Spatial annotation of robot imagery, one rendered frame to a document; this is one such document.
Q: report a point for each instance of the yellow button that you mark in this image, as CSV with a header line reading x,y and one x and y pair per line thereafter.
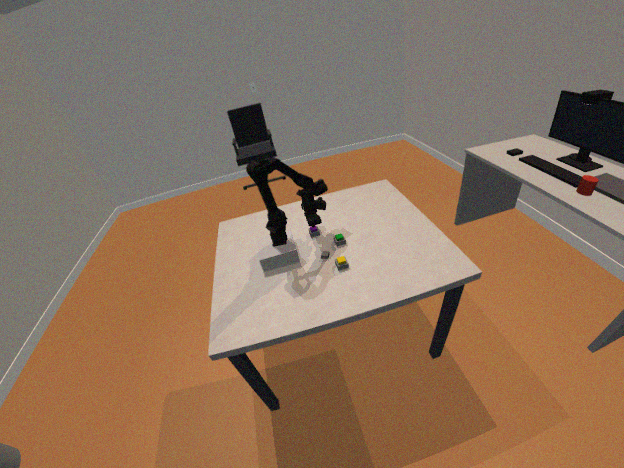
x,y
341,263

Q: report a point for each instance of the purple button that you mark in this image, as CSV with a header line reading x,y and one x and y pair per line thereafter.
x,y
314,231

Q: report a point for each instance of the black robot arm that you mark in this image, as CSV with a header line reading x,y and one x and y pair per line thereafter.
x,y
259,170

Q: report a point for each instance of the green button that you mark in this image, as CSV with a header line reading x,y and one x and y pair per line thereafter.
x,y
339,239

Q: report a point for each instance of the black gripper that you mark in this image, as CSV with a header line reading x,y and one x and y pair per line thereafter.
x,y
311,214

